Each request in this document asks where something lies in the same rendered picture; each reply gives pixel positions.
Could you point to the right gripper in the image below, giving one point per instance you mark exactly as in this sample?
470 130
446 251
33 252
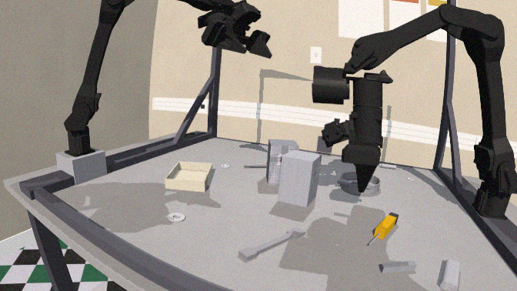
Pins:
230 38

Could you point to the grey flat bar with wider ends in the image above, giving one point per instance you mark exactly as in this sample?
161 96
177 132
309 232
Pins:
250 253

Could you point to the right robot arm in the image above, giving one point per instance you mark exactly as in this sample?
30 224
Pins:
86 101

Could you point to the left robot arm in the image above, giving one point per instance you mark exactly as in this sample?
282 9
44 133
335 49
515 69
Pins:
484 44

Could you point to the beige open-top tray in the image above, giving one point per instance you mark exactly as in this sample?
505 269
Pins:
189 176

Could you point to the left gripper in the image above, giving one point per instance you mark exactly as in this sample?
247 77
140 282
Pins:
368 128

